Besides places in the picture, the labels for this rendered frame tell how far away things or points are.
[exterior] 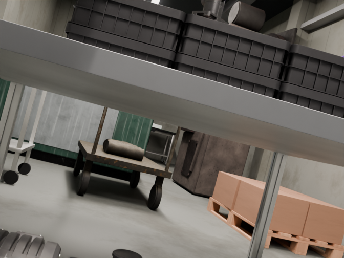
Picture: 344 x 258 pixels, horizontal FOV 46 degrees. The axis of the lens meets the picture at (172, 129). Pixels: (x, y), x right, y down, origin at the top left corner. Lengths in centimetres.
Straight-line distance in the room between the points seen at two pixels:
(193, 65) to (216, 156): 363
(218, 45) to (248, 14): 402
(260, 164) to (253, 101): 456
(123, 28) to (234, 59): 31
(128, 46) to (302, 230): 239
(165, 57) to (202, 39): 11
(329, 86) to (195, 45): 39
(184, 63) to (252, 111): 48
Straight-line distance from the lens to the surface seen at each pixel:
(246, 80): 111
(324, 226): 328
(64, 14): 893
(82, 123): 433
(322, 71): 120
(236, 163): 479
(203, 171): 466
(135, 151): 332
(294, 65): 117
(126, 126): 433
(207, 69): 109
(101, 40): 110
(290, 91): 115
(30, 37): 62
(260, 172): 520
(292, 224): 314
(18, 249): 57
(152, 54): 109
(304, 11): 556
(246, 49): 114
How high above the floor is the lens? 60
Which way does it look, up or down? 1 degrees up
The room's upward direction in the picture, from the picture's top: 15 degrees clockwise
